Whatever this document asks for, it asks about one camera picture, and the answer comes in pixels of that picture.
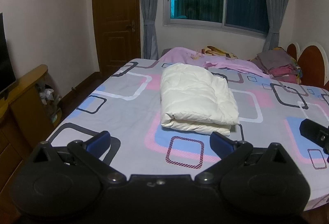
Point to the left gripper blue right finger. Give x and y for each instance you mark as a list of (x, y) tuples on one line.
[(223, 146)]

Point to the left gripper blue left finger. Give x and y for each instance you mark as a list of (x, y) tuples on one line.
[(95, 146)]

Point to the white puffer jacket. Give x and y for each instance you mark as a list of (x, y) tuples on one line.
[(195, 100)]

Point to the stack of folded clothes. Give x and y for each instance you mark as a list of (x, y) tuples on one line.
[(279, 65)]

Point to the patterned bed sheet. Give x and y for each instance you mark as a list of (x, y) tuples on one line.
[(128, 106)]

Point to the red white headboard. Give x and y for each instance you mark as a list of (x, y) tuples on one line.
[(313, 62)]

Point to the wooden cabinet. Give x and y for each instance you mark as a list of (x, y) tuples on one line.
[(24, 123)]

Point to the yellow patterned pillow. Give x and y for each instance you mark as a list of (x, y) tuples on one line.
[(214, 51)]

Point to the pink blanket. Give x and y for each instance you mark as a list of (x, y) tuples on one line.
[(187, 56)]

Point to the black television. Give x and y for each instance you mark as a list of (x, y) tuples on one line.
[(7, 74)]

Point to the brown wooden door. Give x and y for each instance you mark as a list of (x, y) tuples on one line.
[(117, 33)]

